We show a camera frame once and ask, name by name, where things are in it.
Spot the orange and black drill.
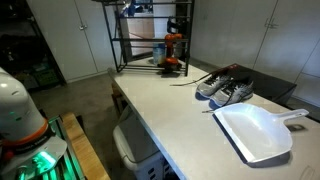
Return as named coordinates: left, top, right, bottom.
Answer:
left=163, top=32, right=184, bottom=75

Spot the clear wipes canister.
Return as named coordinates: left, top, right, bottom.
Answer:
left=152, top=42, right=167, bottom=66

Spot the brown wooden stool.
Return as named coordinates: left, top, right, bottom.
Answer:
left=110, top=82, right=125, bottom=116

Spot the white folding table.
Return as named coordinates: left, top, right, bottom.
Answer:
left=108, top=56, right=320, bottom=180

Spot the grey running shoe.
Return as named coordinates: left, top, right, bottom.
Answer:
left=210, top=79, right=255, bottom=108
left=195, top=73, right=233, bottom=100

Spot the white laundry basket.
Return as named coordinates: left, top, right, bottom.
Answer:
left=112, top=105, right=174, bottom=180

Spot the white cabinet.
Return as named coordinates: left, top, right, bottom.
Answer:
left=25, top=0, right=123, bottom=84
left=189, top=0, right=320, bottom=108

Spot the light wooden bench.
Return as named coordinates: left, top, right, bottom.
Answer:
left=59, top=110, right=111, bottom=180

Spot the white dustpan blue edge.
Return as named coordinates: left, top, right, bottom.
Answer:
left=212, top=102, right=310, bottom=164

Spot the black floor mat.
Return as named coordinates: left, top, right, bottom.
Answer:
left=229, top=63, right=298, bottom=106

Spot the green crate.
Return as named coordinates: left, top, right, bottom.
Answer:
left=33, top=68, right=59, bottom=87

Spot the dark storage shelving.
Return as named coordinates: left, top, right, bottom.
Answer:
left=0, top=0, right=66, bottom=93

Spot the thin black cord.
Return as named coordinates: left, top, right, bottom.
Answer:
left=169, top=64, right=239, bottom=88

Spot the black wire shelf rack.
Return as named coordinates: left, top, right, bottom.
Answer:
left=101, top=0, right=195, bottom=77

